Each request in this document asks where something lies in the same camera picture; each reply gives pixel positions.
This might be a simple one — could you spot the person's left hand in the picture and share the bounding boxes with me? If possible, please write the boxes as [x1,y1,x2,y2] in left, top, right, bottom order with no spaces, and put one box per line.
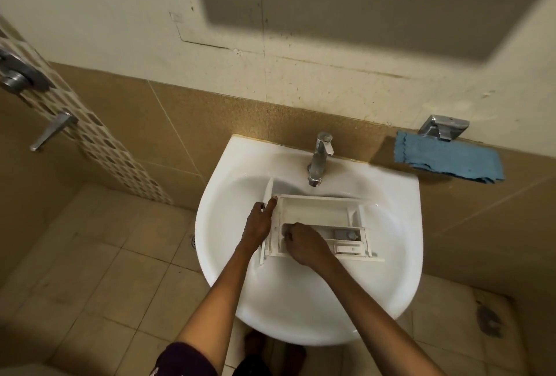
[241,196,279,250]

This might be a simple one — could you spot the person's right hand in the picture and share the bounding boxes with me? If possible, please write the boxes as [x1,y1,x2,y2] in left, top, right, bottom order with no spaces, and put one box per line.
[281,222,335,269]

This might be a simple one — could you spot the white detergent drawer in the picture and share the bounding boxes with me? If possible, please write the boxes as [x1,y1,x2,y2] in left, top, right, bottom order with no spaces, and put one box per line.
[259,176,386,266]

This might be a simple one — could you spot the white washing machine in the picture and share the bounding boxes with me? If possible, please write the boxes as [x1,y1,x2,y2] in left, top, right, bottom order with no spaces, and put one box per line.
[0,362,49,376]

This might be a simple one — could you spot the person's right forearm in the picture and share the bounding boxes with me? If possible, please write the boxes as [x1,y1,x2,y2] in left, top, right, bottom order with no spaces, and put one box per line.
[310,254,435,376]

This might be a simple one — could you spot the person's left forearm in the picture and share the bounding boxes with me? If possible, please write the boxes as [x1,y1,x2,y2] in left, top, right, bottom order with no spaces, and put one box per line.
[175,243,264,366]

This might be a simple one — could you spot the person's dark patterned pants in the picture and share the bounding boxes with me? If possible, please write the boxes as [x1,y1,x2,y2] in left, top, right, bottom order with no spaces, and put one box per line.
[232,353,272,376]

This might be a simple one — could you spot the person's dark patterned left sleeve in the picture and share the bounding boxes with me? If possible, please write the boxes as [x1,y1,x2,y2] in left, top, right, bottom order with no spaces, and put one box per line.
[149,342,219,376]

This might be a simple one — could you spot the grey siphon cap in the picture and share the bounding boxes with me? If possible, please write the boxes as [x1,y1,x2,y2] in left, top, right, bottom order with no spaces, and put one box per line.
[333,228,362,243]

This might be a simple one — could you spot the white ceramic sink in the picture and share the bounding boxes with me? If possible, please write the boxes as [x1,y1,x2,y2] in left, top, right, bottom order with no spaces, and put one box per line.
[194,135,425,348]

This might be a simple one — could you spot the chrome sink faucet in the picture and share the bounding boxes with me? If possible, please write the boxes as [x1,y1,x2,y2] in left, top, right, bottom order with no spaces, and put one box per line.
[307,132,335,188]

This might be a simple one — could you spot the blue cloth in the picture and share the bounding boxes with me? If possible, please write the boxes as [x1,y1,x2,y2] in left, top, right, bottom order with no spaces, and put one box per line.
[393,130,506,184]

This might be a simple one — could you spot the chrome shower valve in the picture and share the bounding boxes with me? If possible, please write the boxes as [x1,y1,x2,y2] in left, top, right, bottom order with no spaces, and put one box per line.
[0,48,53,95]

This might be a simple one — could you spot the chrome wall holder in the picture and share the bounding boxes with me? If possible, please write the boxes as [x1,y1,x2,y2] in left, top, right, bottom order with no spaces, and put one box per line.
[418,114,470,143]

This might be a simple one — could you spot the chrome wall tap lever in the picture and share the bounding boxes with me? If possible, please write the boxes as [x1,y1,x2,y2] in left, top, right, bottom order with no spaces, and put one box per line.
[29,111,79,153]

